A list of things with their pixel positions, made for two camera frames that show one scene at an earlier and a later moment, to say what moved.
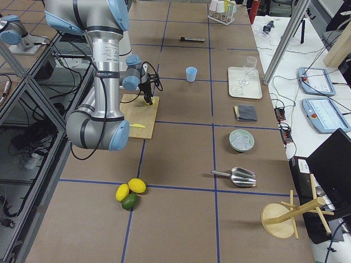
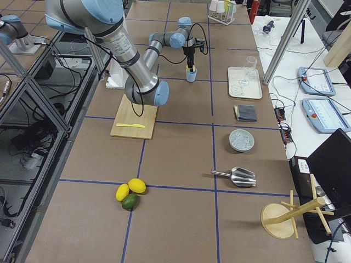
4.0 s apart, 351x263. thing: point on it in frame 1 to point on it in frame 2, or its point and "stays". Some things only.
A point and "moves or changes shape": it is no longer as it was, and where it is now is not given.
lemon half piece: (153, 102) moves or changes shape
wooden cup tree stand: (278, 220) stays
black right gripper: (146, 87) to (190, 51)
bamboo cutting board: (135, 107) stays
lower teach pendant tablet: (323, 115) stays
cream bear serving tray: (244, 83) stays
